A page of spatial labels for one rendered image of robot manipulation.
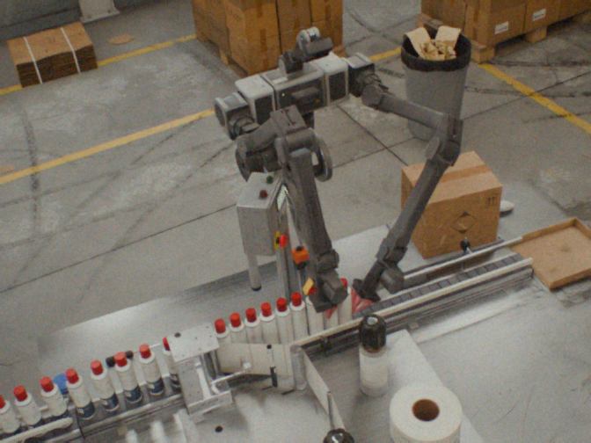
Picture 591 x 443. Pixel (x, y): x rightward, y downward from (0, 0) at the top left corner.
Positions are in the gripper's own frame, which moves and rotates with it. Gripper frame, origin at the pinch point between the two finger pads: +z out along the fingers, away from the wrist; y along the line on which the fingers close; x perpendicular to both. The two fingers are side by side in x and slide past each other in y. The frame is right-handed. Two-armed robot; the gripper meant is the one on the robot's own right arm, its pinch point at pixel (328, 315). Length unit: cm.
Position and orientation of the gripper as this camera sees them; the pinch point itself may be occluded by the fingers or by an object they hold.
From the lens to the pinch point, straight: 241.1
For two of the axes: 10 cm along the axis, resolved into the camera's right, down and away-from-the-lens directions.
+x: -3.7, -5.6, 7.4
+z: 0.9, 7.7, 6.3
